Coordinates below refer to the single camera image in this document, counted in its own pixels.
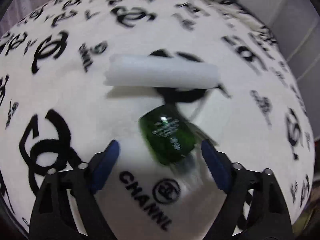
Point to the dark green glass bottle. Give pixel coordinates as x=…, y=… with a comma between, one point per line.
x=167, y=134

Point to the white blanket with black logos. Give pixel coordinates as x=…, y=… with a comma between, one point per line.
x=57, y=111

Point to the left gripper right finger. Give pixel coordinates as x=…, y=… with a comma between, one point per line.
x=254, y=207

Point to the white cylinder tube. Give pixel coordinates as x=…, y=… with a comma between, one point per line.
x=163, y=72

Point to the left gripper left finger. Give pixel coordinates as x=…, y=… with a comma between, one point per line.
x=52, y=218

